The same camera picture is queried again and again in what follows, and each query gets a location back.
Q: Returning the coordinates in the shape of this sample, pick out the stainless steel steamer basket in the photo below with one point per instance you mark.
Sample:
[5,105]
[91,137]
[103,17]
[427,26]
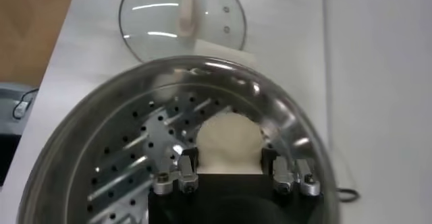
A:
[118,144]

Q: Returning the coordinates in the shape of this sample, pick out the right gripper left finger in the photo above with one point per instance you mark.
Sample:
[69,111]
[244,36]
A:
[175,178]

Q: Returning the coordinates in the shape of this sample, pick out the white steamed baozi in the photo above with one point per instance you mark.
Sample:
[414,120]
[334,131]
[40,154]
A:
[229,141]

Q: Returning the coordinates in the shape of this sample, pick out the glass pot lid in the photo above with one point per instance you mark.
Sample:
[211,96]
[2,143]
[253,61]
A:
[155,19]

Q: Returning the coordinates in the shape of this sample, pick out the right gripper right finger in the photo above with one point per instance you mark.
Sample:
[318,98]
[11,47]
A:
[293,178]

